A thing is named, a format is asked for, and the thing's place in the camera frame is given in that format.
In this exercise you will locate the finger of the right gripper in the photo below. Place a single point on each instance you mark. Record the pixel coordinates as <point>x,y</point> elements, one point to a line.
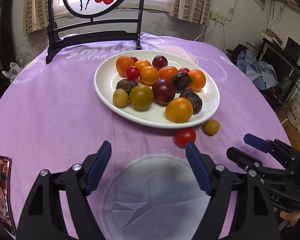
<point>282,152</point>
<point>248,163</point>

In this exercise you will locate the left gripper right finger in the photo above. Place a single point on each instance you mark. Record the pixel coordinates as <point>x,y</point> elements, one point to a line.
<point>254,217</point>

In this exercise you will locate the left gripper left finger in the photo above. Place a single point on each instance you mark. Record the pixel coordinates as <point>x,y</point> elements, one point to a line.
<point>42,216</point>

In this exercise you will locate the small longan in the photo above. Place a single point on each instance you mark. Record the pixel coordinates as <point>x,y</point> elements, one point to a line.
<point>211,127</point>
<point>120,98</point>

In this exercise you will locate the wrinkled passion fruit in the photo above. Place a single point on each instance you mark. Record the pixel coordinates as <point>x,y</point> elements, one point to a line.
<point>126,85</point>
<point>194,99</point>
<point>181,81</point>

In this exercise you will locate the smooth orange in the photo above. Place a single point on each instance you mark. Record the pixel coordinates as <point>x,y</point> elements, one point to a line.
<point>140,64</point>
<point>179,110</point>
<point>149,75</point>

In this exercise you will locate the dark plum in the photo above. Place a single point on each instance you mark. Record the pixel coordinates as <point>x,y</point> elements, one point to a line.
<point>159,62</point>
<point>163,91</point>

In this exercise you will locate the cherry tomato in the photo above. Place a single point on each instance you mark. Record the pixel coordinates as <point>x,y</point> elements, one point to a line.
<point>183,136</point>
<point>186,70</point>
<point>134,59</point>
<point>132,73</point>

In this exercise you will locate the large mandarin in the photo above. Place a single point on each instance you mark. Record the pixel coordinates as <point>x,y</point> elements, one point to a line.
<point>167,73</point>

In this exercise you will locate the green-yellow round fruit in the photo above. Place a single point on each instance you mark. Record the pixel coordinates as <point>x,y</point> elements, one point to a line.
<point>141,97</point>

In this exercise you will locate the smooth orange front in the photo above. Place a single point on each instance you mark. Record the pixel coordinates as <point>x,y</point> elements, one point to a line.
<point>140,64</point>

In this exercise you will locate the person's right hand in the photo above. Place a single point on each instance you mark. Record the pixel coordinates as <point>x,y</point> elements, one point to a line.
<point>291,218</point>

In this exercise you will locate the printed card packet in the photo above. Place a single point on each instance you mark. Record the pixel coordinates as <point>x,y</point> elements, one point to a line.
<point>6,217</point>

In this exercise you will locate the blue clothes pile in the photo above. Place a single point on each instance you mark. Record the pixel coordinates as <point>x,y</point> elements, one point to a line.
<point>261,74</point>

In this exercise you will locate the purple tablecloth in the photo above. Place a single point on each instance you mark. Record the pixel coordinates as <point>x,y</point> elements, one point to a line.
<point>51,118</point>

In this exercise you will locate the white oval plate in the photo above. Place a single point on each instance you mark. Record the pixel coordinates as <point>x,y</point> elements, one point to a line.
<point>106,78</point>

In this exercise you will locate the white plastic bag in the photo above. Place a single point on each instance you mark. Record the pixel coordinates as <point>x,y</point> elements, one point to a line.
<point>14,71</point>

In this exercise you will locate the right beige curtain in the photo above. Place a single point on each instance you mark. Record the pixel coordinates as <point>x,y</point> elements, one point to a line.
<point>194,11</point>

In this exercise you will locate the beige curtain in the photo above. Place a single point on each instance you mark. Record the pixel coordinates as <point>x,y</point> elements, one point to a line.
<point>37,15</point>
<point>194,11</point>

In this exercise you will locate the left beige curtain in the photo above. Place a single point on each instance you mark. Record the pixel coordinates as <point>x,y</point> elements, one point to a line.
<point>37,15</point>

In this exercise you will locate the wall power socket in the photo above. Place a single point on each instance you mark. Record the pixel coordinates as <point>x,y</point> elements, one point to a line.
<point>217,17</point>

